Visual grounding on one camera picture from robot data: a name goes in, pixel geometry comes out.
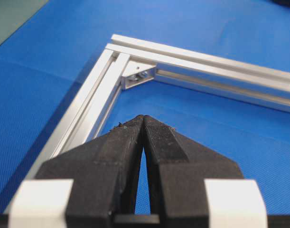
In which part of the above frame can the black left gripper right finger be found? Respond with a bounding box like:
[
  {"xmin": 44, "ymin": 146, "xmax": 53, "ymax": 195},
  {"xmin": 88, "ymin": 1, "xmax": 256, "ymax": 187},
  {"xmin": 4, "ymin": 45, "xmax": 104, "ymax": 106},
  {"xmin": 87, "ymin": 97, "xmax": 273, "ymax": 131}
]
[{"xmin": 143, "ymin": 114, "xmax": 269, "ymax": 228}]

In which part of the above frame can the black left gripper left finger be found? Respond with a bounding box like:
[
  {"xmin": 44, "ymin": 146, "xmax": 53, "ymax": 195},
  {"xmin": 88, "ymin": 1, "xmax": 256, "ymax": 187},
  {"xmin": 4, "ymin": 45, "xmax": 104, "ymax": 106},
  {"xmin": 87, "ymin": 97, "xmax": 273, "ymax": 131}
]
[{"xmin": 8, "ymin": 114, "xmax": 145, "ymax": 228}]

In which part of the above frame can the aluminium extrusion frame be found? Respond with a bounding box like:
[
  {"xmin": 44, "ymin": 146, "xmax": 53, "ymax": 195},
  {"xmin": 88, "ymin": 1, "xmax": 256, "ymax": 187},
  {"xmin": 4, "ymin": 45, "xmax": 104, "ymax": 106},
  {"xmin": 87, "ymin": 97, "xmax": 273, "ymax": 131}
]
[{"xmin": 0, "ymin": 35, "xmax": 290, "ymax": 215}]

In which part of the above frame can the blue mesh mat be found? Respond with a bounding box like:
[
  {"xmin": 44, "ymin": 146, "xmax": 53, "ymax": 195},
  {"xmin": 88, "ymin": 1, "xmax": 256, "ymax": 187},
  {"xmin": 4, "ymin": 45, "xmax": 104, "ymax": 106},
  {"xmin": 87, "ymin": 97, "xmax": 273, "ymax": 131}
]
[{"xmin": 0, "ymin": 0, "xmax": 290, "ymax": 214}]

